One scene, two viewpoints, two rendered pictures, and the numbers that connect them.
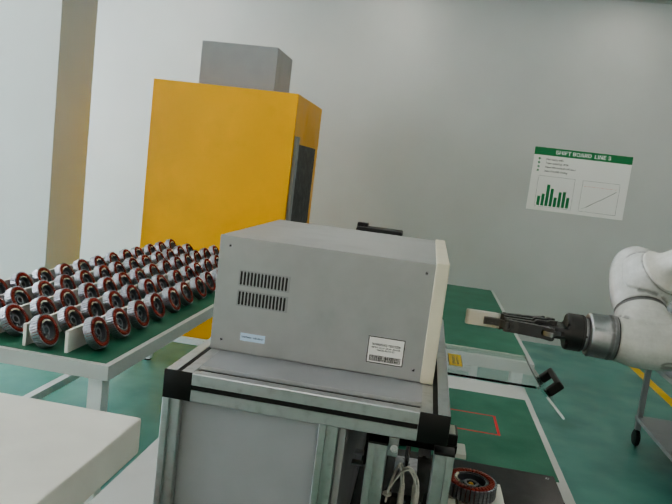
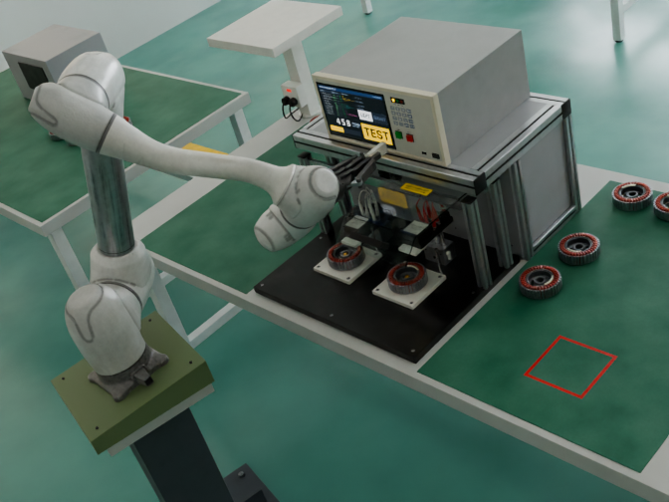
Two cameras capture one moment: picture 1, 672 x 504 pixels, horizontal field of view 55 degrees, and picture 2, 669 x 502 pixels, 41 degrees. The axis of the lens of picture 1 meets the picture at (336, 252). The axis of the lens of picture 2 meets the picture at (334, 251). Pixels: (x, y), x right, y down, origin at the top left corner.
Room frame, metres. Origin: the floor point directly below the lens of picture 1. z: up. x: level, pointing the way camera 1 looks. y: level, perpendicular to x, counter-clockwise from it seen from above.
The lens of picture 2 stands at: (2.66, -1.88, 2.31)
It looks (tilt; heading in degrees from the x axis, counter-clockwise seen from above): 34 degrees down; 136
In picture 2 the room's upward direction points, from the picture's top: 17 degrees counter-clockwise
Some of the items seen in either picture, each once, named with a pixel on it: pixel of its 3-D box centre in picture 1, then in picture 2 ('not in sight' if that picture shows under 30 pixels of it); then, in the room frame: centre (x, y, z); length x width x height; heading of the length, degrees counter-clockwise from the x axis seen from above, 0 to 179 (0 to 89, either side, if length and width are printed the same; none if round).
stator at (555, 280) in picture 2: not in sight; (540, 282); (1.68, -0.22, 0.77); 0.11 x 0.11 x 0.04
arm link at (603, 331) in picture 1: (597, 335); not in sight; (1.28, -0.55, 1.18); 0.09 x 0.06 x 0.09; 172
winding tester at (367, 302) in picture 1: (342, 287); (421, 85); (1.28, -0.02, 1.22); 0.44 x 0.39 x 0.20; 172
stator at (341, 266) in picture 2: not in sight; (345, 255); (1.10, -0.32, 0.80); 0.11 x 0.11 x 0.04
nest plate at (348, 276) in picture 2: not in sight; (347, 262); (1.10, -0.32, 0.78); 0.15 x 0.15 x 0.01; 82
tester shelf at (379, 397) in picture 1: (335, 348); (425, 124); (1.27, -0.02, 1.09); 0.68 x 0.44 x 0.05; 172
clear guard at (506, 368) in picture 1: (481, 375); (407, 212); (1.40, -0.36, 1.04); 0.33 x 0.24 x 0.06; 82
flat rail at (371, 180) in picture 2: not in sight; (381, 182); (1.24, -0.24, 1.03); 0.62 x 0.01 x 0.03; 172
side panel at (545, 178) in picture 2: not in sight; (545, 186); (1.60, 0.01, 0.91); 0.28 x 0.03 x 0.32; 82
